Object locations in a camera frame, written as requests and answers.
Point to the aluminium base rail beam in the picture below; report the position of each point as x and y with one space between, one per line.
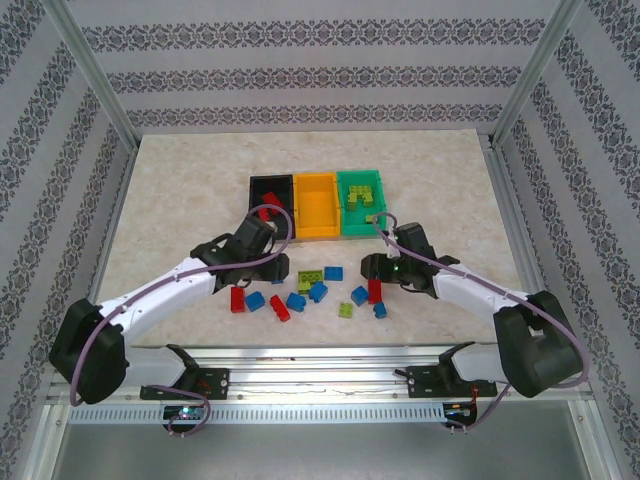
320 372

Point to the green plastic bin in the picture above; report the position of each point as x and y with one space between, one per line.
357 222

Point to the yellow plastic bin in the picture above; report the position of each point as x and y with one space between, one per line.
317 220

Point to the small controller board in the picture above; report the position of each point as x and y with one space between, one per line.
457 411
185 412

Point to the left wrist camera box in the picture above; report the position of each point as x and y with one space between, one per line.
272 227

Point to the grey metal sheet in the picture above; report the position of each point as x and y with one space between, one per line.
320 455

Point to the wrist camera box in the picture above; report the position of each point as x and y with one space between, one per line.
389 235
272 227

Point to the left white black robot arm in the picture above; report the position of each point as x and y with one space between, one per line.
160 295

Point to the red lego brick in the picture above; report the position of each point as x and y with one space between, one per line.
280 308
267 213
237 300
272 199
375 294

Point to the aluminium frame post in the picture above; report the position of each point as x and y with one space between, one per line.
537 70
90 70

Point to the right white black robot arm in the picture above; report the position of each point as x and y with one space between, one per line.
470 290

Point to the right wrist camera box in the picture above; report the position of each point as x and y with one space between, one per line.
389 235

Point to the aluminium side rail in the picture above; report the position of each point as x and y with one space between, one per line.
112 210
505 200

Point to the small lime green lego brick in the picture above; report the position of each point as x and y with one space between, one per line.
345 310

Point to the black plastic bin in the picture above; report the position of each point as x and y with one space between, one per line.
257 187

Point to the large lime green lego brick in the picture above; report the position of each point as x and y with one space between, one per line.
310 281

